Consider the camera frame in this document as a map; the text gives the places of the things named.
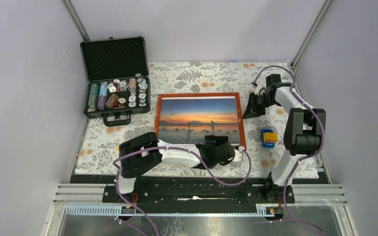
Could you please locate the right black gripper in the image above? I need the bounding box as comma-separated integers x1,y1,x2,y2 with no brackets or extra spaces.
241,92,277,119

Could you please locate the orange wooden photo frame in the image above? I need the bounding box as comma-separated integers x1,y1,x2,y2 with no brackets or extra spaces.
154,92,246,146

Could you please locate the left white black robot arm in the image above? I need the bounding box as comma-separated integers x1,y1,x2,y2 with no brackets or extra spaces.
113,132,245,202

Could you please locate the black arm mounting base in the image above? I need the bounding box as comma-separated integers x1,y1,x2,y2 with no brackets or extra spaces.
70,174,329,215

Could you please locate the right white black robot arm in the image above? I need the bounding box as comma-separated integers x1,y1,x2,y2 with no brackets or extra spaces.
242,74,326,203

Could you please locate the blue yellow toy block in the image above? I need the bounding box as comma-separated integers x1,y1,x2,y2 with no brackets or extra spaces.
260,129,279,148

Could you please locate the black poker chip case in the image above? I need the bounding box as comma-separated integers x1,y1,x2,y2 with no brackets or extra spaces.
80,36,151,126

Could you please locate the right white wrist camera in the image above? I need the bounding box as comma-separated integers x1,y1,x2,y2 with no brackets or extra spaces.
254,85,266,96

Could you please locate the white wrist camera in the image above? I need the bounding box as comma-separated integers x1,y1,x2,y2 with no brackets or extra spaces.
254,85,266,96
232,146,245,162

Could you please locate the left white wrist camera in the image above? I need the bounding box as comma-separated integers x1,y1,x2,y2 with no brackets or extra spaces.
232,146,245,162

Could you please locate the aluminium rail frame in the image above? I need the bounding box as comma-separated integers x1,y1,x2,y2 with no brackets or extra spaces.
54,184,349,217

